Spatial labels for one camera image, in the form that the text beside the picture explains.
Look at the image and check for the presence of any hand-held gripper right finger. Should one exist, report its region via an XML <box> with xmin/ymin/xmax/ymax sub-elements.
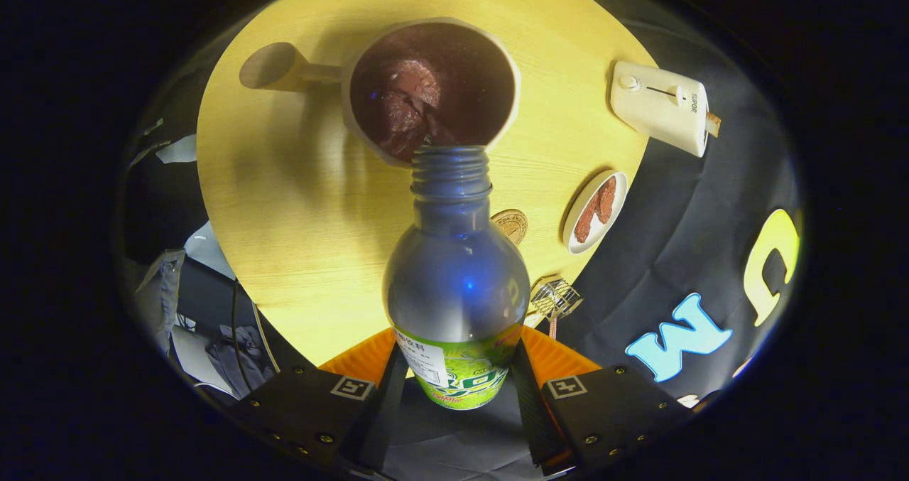
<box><xmin>511</xmin><ymin>326</ymin><xmax>692</xmax><ymax>476</ymax></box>

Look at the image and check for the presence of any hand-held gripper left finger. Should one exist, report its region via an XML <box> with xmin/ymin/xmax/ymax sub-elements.
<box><xmin>231</xmin><ymin>328</ymin><xmax>410</xmax><ymax>472</ymax></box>

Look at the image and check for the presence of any grey juice bottle green label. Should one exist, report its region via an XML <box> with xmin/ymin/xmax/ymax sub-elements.
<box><xmin>382</xmin><ymin>145</ymin><xmax>532</xmax><ymax>411</ymax></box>

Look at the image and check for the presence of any round cork coaster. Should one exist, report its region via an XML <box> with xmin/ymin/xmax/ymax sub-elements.
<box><xmin>490</xmin><ymin>209</ymin><xmax>528</xmax><ymax>247</ymax></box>

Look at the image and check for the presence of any beige cup wooden handle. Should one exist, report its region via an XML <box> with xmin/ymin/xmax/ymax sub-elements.
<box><xmin>239</xmin><ymin>17</ymin><xmax>521</xmax><ymax>167</ymax></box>

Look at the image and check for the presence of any brown meat piece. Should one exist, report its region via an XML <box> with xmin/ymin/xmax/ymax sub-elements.
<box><xmin>574</xmin><ymin>197</ymin><xmax>602</xmax><ymax>244</ymax></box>
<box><xmin>595</xmin><ymin>177</ymin><xmax>617</xmax><ymax>225</ymax></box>

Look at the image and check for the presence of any round wooden table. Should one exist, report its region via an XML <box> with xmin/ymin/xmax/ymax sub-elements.
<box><xmin>197</xmin><ymin>0</ymin><xmax>658</xmax><ymax>368</ymax></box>

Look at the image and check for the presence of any small white plate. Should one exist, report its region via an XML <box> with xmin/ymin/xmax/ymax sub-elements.
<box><xmin>562</xmin><ymin>170</ymin><xmax>629</xmax><ymax>254</ymax></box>

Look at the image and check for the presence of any grey crumpled cloth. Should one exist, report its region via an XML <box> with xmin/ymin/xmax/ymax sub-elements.
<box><xmin>136</xmin><ymin>249</ymin><xmax>187</xmax><ymax>350</ymax></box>

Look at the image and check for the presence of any white toaster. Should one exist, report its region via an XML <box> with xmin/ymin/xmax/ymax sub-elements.
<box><xmin>609</xmin><ymin>60</ymin><xmax>711</xmax><ymax>158</ymax></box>

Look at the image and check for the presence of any wire mesh holder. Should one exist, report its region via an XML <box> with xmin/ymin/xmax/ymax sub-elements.
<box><xmin>529</xmin><ymin>276</ymin><xmax>584</xmax><ymax>320</ymax></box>

